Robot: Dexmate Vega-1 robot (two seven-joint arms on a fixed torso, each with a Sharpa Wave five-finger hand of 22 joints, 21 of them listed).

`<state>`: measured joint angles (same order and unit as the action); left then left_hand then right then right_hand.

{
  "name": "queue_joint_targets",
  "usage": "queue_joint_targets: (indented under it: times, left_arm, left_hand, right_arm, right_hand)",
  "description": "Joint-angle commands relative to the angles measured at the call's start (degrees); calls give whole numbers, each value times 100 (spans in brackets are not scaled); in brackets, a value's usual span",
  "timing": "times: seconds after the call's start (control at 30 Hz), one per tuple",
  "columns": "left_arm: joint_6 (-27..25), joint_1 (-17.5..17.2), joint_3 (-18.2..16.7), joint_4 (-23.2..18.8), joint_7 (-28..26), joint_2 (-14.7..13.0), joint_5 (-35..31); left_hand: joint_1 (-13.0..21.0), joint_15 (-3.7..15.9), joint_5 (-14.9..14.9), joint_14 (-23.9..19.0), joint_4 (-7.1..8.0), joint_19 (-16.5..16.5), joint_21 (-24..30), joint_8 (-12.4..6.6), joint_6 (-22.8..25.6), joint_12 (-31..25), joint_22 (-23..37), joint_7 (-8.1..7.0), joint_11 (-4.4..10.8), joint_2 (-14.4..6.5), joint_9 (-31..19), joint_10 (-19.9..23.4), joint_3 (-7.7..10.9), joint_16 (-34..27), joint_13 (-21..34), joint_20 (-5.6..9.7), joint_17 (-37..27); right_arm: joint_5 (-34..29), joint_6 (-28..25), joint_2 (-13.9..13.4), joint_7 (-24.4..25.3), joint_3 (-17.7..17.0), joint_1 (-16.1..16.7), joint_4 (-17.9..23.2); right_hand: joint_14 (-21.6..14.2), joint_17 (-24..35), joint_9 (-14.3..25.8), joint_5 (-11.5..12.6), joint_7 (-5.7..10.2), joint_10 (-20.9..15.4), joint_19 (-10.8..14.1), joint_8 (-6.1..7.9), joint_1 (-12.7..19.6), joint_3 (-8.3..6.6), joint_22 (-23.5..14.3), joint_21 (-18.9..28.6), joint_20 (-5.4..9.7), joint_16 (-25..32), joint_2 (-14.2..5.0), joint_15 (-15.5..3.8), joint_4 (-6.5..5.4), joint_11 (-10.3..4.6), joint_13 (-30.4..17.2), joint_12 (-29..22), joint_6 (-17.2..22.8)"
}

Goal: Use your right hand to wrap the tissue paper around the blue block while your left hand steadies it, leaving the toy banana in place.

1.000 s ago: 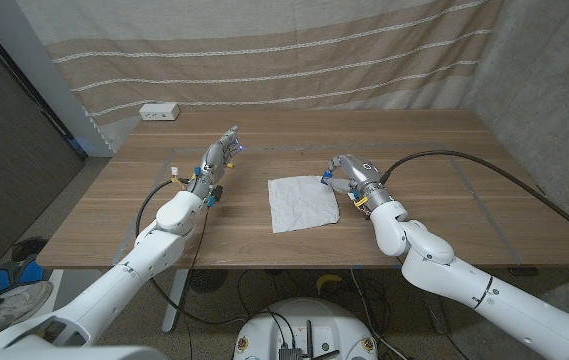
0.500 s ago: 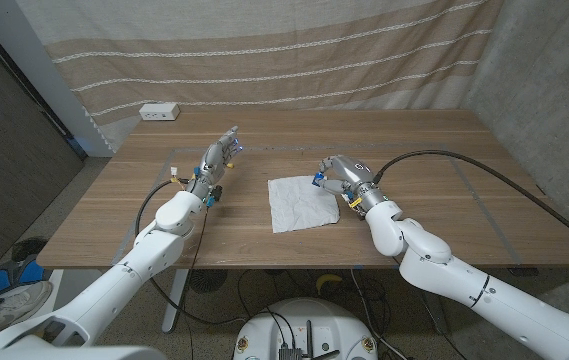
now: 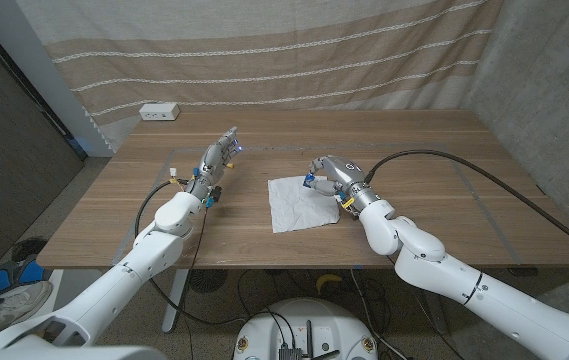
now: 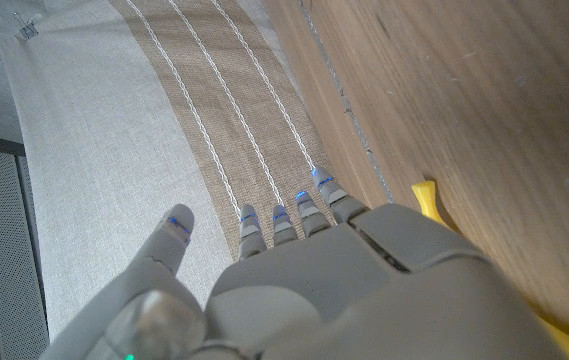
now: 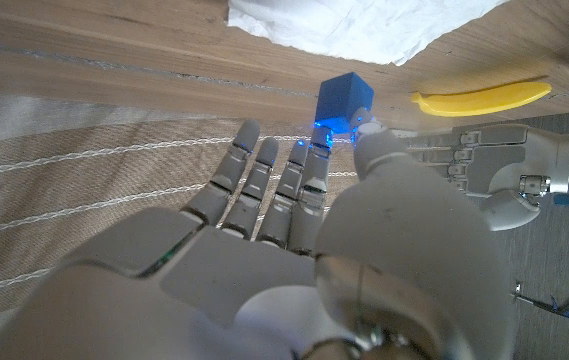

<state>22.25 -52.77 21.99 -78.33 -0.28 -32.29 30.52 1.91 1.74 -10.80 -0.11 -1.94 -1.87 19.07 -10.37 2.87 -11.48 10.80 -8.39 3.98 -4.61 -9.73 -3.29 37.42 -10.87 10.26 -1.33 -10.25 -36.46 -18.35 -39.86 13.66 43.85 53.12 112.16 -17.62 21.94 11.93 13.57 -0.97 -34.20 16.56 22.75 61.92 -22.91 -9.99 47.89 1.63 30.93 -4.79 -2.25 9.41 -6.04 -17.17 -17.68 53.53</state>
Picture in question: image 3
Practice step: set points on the dark grey perforated panel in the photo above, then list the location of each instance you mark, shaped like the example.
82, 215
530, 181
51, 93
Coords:
9, 165

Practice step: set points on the round black vent disc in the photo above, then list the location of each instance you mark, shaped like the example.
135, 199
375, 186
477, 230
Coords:
207, 280

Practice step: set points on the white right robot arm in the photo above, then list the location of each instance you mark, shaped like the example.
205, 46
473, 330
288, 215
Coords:
439, 270

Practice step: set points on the white cloth napkin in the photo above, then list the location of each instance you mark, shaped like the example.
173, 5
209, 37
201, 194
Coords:
294, 210

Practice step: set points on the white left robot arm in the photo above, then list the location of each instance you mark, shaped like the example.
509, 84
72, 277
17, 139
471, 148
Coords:
154, 250

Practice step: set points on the grey white sneaker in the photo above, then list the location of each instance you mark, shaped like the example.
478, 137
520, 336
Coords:
19, 307

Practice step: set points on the black antenna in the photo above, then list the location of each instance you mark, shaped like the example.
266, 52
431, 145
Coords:
309, 337

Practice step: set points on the black electronics box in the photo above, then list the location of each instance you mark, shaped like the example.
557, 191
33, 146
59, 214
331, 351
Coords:
290, 354

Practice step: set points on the small blue block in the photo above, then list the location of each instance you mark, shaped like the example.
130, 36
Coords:
308, 180

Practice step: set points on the white power strip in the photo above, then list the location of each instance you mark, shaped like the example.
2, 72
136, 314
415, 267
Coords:
159, 111

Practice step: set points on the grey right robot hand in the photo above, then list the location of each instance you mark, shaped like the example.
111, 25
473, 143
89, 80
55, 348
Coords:
344, 175

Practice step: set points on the yellow curved floor object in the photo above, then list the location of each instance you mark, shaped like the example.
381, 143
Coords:
326, 280

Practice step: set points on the beige striped fabric backdrop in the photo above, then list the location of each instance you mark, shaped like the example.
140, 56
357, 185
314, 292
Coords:
264, 60

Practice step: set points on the white table leg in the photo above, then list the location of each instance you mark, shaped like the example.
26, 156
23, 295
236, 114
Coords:
174, 300

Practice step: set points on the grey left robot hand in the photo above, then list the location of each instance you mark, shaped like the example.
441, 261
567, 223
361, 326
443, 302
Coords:
212, 160

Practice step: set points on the white robot torso base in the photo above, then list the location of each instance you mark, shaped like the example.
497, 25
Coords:
314, 320

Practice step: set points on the black round floor object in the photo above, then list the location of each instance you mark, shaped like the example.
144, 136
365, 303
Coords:
29, 247

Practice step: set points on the white pillar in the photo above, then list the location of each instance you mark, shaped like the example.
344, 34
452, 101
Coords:
39, 65

